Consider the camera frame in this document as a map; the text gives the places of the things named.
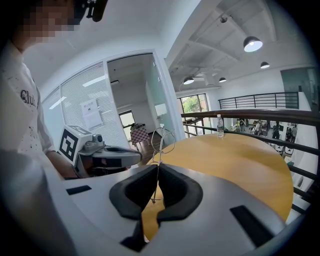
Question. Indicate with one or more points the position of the person's left forearm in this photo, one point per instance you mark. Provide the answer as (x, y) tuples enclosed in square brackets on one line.
[(65, 166)]

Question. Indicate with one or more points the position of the glass door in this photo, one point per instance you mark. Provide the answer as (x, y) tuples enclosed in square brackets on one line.
[(162, 100)]

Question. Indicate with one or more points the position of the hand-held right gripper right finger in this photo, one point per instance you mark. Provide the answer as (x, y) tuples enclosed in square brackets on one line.
[(212, 200)]

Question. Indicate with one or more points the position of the checkered cloth table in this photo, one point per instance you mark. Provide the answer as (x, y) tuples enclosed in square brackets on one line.
[(139, 136)]

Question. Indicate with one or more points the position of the black head-worn camera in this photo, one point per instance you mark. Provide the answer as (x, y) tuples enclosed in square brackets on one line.
[(96, 8)]

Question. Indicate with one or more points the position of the white window blinds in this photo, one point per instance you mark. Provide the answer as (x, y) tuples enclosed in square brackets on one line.
[(82, 100)]

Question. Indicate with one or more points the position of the black mezzanine railing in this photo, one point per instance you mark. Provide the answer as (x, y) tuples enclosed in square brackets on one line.
[(262, 100)]

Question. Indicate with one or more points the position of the large black dome pendant lamp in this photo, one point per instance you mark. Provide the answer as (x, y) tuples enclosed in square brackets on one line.
[(252, 44)]

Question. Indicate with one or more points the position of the person's white printed shirt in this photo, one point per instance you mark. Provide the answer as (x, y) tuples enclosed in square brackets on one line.
[(20, 112)]

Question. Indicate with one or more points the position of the black-framed window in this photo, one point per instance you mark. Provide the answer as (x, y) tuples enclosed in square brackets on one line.
[(193, 103)]

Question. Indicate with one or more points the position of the white paper notice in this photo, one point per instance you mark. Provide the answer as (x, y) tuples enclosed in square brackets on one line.
[(91, 113)]

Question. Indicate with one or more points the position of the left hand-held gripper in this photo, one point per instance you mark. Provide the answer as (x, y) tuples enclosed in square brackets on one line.
[(71, 145)]

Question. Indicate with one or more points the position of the clear plastic water bottle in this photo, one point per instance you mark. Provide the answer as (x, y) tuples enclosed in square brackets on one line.
[(220, 126)]

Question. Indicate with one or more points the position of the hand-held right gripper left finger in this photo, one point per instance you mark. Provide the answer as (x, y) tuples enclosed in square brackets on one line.
[(100, 220)]

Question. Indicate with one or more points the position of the ceiling security camera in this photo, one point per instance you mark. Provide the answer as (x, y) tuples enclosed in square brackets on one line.
[(223, 19)]

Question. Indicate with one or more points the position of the dark wooden handrail with bars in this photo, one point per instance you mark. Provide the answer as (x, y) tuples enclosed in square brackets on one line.
[(250, 114)]

